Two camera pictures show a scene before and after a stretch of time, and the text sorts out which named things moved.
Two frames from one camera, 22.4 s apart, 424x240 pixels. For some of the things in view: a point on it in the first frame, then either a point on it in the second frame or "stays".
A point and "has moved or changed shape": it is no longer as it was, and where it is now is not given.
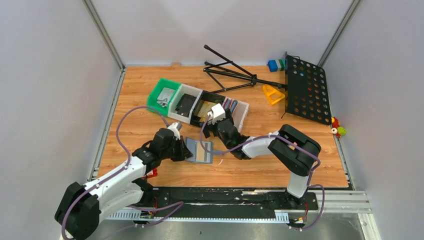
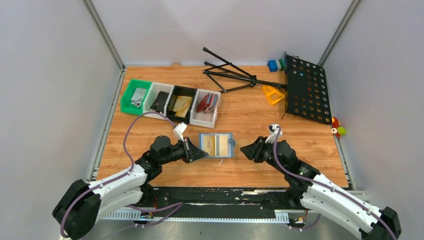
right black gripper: x=208 y=127 -> x=253 y=151
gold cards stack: x=205 y=108 -> x=181 y=105
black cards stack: x=184 y=104 -> x=159 y=102
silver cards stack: x=164 y=97 -> x=137 y=96
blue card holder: x=234 y=103 -> x=212 y=104
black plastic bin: x=204 y=96 -> x=180 y=103
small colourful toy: x=338 y=130 stays
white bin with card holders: x=239 y=110 -> x=208 y=119
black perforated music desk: x=306 y=90 stays
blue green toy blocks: x=277 y=65 stays
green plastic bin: x=162 y=94 -> x=125 y=104
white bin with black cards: x=183 y=106 -> x=157 y=100
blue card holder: x=199 y=154 has moved or changed shape
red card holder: x=227 y=103 -> x=202 y=104
